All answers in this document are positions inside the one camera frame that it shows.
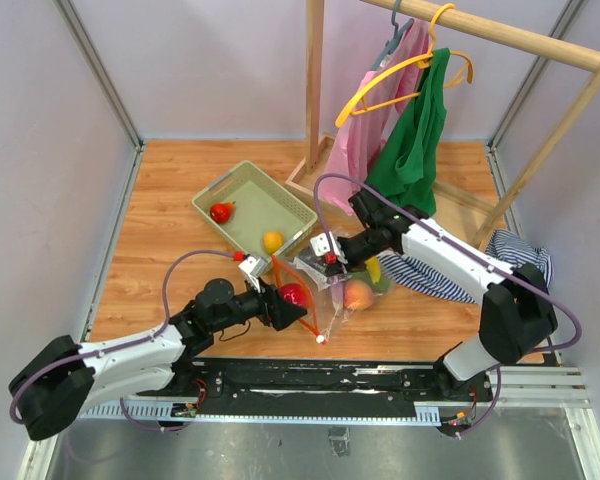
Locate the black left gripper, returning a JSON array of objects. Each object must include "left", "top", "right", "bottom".
[{"left": 212, "top": 273, "right": 307, "bottom": 333}]

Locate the fake red apple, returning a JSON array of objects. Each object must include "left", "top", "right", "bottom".
[{"left": 278, "top": 282, "right": 309, "bottom": 308}]

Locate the clear zip top bag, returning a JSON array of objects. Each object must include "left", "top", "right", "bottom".
[{"left": 272, "top": 256, "right": 391, "bottom": 344}]

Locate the fake yellow orange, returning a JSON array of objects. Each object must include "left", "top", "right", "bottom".
[{"left": 262, "top": 231, "right": 285, "bottom": 254}]

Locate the fake strawberry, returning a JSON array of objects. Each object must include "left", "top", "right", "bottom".
[{"left": 209, "top": 202, "right": 235, "bottom": 225}]

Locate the fake purple eggplant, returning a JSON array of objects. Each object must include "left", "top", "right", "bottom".
[{"left": 293, "top": 247, "right": 345, "bottom": 291}]

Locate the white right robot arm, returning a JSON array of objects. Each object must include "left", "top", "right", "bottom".
[{"left": 311, "top": 190, "right": 558, "bottom": 400}]

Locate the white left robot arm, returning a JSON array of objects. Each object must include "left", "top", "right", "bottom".
[{"left": 8, "top": 278, "right": 308, "bottom": 441}]

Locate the fake peach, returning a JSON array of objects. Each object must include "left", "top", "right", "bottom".
[{"left": 344, "top": 279, "right": 375, "bottom": 310}]

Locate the fake yellow banana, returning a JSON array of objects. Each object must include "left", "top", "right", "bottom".
[{"left": 365, "top": 256, "right": 382, "bottom": 284}]

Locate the fake green leafy vegetable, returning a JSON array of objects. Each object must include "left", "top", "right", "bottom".
[{"left": 350, "top": 271, "right": 392, "bottom": 296}]

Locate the green tank top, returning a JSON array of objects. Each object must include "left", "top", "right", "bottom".
[{"left": 366, "top": 48, "right": 451, "bottom": 216}]

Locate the blue striped cloth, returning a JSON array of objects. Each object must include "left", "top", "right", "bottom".
[{"left": 378, "top": 227, "right": 553, "bottom": 304}]

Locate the pink shirt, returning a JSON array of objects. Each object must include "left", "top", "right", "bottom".
[{"left": 319, "top": 19, "right": 429, "bottom": 216}]

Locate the light green plastic basket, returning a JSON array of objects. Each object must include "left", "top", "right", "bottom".
[{"left": 191, "top": 160, "right": 317, "bottom": 262}]

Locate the yellow clothes hanger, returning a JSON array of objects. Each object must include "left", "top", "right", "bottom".
[{"left": 334, "top": 3, "right": 475, "bottom": 129}]

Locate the grey-blue clothes hanger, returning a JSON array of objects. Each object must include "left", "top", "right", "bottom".
[{"left": 371, "top": 0, "right": 414, "bottom": 71}]

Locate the wooden clothes rack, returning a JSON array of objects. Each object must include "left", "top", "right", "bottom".
[{"left": 285, "top": 1, "right": 600, "bottom": 247}]

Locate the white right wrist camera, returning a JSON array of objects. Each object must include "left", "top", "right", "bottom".
[{"left": 310, "top": 232, "right": 339, "bottom": 264}]

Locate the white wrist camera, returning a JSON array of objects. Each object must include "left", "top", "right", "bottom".
[
  {"left": 238, "top": 255, "right": 266, "bottom": 292},
  {"left": 310, "top": 232, "right": 339, "bottom": 264}
]

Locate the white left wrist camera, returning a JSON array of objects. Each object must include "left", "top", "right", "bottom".
[{"left": 238, "top": 255, "right": 266, "bottom": 292}]

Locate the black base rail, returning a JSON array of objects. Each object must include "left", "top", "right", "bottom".
[{"left": 79, "top": 363, "right": 500, "bottom": 432}]

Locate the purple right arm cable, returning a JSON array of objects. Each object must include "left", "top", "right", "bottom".
[{"left": 313, "top": 173, "right": 581, "bottom": 436}]

